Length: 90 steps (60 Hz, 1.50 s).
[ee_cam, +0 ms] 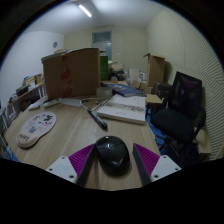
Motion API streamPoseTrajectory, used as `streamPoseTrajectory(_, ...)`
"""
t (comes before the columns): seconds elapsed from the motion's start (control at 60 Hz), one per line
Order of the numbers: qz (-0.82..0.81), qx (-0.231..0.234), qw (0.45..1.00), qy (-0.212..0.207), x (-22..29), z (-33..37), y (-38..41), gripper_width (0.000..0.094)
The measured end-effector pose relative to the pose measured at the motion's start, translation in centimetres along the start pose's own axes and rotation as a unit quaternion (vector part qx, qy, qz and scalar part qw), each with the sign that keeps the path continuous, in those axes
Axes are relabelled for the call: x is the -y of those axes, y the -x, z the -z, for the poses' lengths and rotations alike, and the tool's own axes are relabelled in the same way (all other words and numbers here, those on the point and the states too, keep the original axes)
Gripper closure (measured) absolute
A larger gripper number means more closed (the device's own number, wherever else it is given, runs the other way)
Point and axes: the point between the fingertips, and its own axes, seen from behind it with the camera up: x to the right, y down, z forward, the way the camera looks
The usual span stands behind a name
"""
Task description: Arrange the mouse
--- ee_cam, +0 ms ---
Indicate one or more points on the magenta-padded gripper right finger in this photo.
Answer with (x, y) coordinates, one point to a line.
(163, 166)

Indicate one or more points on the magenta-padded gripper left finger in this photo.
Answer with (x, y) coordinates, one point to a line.
(62, 167)

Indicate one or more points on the black computer mouse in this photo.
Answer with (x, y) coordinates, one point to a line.
(112, 155)

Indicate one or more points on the round printed mouse pad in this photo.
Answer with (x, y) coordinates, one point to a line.
(36, 128)

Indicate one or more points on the black office chair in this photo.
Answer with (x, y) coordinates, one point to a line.
(176, 123)

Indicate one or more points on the black marker pen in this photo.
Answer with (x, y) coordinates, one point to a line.
(97, 119)

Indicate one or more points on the plain white remote control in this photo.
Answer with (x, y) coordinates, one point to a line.
(35, 106)

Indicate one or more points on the thick white book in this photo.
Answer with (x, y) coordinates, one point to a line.
(123, 109)

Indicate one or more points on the dark blue book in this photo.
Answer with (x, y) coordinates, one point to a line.
(126, 90)

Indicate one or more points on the cluttered shelf unit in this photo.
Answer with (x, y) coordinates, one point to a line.
(23, 91)

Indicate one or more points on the clear round plastic container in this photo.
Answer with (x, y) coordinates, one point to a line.
(104, 92)

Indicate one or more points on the large brown cardboard box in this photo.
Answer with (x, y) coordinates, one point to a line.
(76, 75)

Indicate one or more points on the tall open cardboard box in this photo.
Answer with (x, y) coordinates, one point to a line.
(156, 70)

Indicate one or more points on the green carton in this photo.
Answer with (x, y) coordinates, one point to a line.
(104, 68)

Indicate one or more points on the grey door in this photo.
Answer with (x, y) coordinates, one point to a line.
(102, 45)

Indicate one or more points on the ceiling tube light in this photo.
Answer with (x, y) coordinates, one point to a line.
(85, 10)

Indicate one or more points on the round wall clock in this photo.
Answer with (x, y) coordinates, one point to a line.
(55, 44)

